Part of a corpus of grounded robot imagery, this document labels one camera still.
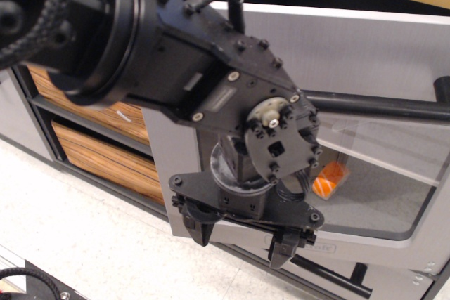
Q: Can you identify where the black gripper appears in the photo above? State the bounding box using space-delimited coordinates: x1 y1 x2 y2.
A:
169 171 324 269

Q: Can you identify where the grey toy oven door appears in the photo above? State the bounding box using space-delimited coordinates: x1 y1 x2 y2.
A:
141 1 450 275

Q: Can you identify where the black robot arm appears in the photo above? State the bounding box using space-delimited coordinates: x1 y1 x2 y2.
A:
1 0 323 268

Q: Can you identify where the clear oven shelf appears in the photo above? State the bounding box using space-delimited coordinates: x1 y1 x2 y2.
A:
318 114 449 185

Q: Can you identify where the orange salmon sushi toy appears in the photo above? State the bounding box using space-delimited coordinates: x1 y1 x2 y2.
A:
312 161 350 200

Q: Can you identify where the grey bottom drawer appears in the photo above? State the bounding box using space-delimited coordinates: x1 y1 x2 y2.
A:
215 243 434 299

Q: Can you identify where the lower wood pattern bin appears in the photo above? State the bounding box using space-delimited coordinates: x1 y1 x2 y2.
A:
51 120 164 204

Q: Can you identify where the wood pattern bin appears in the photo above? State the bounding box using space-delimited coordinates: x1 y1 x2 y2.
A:
51 120 164 204
26 63 151 147

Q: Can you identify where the upper wood pattern bin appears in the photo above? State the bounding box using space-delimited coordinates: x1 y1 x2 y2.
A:
26 63 151 147

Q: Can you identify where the black drawer handle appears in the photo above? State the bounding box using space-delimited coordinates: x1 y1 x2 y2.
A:
290 254 373 299

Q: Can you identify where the black oven door handle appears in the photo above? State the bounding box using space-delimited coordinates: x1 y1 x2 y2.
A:
304 76 449 125

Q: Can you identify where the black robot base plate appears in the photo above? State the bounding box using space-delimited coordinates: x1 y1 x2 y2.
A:
25 260 86 300

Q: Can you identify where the dark grey shelf frame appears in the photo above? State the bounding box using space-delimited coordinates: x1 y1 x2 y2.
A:
11 66 168 219

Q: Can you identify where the black braided cable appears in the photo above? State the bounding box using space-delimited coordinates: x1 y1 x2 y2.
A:
0 267 63 300

